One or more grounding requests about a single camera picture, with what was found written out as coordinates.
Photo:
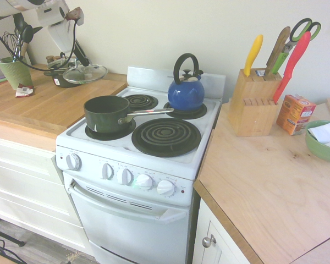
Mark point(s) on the white stove knob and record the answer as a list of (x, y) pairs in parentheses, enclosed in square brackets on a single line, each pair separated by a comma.
[(166, 187), (73, 162), (143, 181), (124, 176), (107, 171)]

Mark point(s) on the dark green saucepan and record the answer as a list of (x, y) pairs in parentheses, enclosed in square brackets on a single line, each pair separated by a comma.
[(107, 115)]

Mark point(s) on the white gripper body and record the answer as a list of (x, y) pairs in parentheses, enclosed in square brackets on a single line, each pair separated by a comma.
[(63, 37)]

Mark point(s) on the black plastic spoon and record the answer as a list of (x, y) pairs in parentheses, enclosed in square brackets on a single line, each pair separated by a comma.
[(27, 34), (19, 21)]

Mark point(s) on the cream drawer cabinet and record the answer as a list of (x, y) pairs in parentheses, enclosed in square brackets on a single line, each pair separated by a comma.
[(22, 187)]

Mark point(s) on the red white small packet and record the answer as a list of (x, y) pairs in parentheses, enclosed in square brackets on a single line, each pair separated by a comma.
[(24, 91)]

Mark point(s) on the black tripod legs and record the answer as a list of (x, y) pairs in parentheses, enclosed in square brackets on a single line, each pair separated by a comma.
[(5, 237)]

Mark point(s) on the glass pot lid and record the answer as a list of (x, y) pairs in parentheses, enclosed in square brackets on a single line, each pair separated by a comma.
[(85, 74)]

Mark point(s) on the green ribbed utensil holder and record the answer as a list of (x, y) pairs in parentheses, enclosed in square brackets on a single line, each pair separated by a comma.
[(13, 74)]

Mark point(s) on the green black scissors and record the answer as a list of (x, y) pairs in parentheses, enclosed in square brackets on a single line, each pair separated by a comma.
[(294, 32)]

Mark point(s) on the small blue white tag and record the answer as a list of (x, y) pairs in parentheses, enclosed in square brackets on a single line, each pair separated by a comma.
[(260, 72)]

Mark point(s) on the brown spice jar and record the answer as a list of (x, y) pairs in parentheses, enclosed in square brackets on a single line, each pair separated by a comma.
[(57, 58), (49, 58)]

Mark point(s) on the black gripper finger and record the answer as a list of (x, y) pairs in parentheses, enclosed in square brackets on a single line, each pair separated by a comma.
[(77, 52), (83, 56)]

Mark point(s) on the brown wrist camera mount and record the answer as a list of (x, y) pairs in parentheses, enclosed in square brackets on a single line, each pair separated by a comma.
[(74, 14)]

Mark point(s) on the cream cabinet with knob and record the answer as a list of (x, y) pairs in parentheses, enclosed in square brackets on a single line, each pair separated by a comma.
[(225, 253)]

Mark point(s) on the wooden knife block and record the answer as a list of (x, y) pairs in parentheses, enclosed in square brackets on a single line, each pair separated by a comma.
[(253, 110)]

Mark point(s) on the white crumpled paper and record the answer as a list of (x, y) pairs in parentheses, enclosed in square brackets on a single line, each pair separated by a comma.
[(327, 132)]

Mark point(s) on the white electric stove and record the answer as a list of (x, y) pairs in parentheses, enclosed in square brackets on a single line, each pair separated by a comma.
[(132, 220)]

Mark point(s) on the small black coil burner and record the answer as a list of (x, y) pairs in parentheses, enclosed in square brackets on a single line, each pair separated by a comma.
[(112, 136), (200, 112), (143, 101)]

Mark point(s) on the orange baking soda box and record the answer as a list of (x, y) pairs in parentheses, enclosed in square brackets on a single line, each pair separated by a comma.
[(294, 114)]

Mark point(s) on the dark lidded stock pot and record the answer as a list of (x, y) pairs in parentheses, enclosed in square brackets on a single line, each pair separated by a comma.
[(57, 79)]

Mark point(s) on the silver cabinet knob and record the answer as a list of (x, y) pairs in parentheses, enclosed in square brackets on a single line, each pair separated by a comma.
[(208, 241)]

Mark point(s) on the green ceramic bowl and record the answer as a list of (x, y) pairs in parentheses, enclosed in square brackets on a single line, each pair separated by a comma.
[(317, 149)]

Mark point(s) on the large black coil burner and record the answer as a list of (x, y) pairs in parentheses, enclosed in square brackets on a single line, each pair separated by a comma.
[(166, 137)]

